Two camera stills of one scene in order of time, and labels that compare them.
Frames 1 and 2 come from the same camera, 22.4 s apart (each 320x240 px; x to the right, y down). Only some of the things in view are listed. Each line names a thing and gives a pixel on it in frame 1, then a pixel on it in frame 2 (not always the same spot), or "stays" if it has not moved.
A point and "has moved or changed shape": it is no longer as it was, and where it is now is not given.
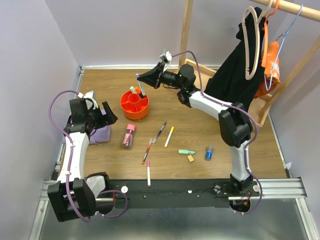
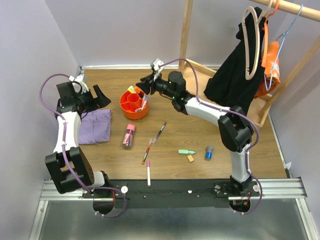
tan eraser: x=190 y=158 stays
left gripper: x=109 y=118 to x=99 y=101
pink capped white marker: x=148 y=174 stays
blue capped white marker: x=141 y=86 has moved or changed shape
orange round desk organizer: x=133 y=106 stays
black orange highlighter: x=137 y=90 stays
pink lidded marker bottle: x=128 y=139 stays
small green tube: x=184 y=151 stays
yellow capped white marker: x=169 y=137 to x=131 y=89
